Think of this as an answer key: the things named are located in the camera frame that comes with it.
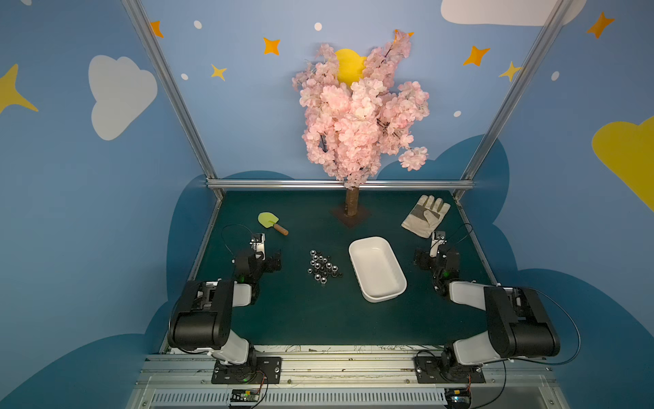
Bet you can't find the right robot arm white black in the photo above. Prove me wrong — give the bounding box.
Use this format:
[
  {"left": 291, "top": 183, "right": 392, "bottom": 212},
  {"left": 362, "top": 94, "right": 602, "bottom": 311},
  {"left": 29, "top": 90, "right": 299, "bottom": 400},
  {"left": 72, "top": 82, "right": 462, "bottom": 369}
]
[{"left": 414, "top": 250, "right": 560, "bottom": 370}]

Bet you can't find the aluminium frame back bar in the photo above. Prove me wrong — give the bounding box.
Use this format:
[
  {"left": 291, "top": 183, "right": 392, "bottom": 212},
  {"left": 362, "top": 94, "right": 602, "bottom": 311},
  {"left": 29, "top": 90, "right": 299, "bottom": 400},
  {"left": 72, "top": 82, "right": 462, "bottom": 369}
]
[{"left": 206, "top": 179, "right": 473, "bottom": 191}]

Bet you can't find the aluminium front rail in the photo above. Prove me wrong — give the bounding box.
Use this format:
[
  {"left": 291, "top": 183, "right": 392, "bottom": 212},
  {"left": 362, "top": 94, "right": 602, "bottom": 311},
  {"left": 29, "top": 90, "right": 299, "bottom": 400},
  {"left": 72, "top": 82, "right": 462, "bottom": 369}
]
[{"left": 127, "top": 345, "right": 569, "bottom": 408}]

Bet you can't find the left green circuit board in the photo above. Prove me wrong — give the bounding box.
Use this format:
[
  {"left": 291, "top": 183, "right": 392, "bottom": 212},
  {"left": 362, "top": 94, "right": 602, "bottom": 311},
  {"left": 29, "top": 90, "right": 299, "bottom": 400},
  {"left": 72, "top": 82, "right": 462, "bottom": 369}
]
[{"left": 230, "top": 390, "right": 261, "bottom": 404}]

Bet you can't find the white storage box tray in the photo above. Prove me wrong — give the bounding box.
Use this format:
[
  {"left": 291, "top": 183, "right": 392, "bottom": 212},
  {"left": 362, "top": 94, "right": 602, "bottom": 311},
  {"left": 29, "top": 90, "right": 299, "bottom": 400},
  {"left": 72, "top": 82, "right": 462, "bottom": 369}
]
[{"left": 348, "top": 236, "right": 407, "bottom": 303}]

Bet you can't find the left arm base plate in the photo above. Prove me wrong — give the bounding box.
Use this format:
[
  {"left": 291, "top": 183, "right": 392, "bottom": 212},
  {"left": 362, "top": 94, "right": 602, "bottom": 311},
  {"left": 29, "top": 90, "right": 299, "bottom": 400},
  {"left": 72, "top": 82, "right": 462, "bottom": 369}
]
[{"left": 211, "top": 356, "right": 283, "bottom": 385}]

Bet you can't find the aluminium frame right post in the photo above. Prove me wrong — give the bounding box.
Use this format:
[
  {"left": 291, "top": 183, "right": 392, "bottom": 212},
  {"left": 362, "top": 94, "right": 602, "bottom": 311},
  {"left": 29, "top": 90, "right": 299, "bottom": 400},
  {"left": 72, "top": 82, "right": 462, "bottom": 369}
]
[{"left": 454, "top": 0, "right": 573, "bottom": 203}]

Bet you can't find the aluminium frame left post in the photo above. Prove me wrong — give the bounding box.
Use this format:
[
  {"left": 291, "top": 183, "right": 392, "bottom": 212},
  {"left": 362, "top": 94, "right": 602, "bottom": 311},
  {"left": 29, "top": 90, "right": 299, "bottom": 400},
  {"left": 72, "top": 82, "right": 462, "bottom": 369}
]
[{"left": 122, "top": 0, "right": 217, "bottom": 185}]

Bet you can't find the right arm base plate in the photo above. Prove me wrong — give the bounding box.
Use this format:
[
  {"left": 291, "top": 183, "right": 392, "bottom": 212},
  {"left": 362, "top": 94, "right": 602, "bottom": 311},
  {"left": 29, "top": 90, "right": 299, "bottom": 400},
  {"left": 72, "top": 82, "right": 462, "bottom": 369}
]
[{"left": 414, "top": 354, "right": 485, "bottom": 384}]

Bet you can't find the right green circuit board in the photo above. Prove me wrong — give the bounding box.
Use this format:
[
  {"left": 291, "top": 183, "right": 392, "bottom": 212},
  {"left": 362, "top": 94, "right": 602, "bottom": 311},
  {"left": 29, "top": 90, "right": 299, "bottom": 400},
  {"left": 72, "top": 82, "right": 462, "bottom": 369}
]
[{"left": 445, "top": 389, "right": 471, "bottom": 409}]

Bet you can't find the pink cherry blossom tree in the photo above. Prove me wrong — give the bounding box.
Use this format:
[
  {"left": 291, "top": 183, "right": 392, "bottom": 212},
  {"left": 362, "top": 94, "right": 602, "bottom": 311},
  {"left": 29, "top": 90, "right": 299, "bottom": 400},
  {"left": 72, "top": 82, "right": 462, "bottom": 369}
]
[{"left": 292, "top": 31, "right": 429, "bottom": 227}]

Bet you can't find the green circuit board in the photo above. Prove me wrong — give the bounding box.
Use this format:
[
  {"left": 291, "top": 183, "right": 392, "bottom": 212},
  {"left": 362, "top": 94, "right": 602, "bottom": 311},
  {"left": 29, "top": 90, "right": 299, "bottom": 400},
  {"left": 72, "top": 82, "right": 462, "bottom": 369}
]
[
  {"left": 230, "top": 390, "right": 261, "bottom": 404},
  {"left": 445, "top": 389, "right": 471, "bottom": 409}
]

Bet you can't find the aluminium frame post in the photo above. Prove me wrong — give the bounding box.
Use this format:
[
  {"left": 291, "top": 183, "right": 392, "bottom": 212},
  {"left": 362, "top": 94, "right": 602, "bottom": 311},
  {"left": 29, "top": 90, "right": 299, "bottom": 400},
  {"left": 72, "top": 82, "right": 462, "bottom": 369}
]
[
  {"left": 454, "top": 0, "right": 573, "bottom": 203},
  {"left": 122, "top": 0, "right": 217, "bottom": 185}
]

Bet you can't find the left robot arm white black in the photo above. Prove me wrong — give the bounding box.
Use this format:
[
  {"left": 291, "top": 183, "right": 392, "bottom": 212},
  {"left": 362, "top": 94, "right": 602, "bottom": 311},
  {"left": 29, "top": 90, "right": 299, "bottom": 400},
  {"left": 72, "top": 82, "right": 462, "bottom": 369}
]
[{"left": 167, "top": 249, "right": 282, "bottom": 367}]

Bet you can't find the grey work glove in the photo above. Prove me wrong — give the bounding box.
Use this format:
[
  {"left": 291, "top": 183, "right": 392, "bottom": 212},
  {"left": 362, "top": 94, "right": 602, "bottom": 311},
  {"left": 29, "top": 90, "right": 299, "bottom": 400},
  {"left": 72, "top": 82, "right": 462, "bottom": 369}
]
[{"left": 401, "top": 195, "right": 451, "bottom": 239}]

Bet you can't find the green toy shovel wooden handle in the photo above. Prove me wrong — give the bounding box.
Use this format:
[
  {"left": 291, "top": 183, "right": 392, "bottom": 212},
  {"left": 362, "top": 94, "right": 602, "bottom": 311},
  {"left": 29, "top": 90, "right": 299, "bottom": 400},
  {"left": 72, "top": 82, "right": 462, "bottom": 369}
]
[{"left": 257, "top": 212, "right": 289, "bottom": 236}]

